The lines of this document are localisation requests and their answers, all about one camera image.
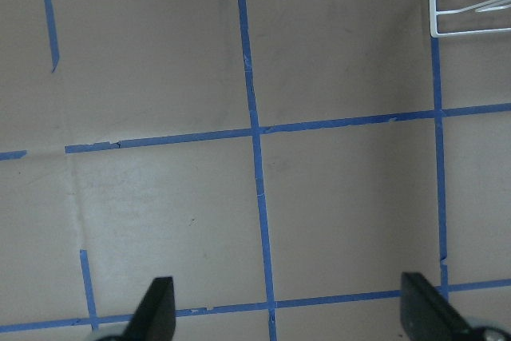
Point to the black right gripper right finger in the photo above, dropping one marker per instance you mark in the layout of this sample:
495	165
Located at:
425	315

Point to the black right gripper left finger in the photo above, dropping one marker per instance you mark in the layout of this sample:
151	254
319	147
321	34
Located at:
155	316

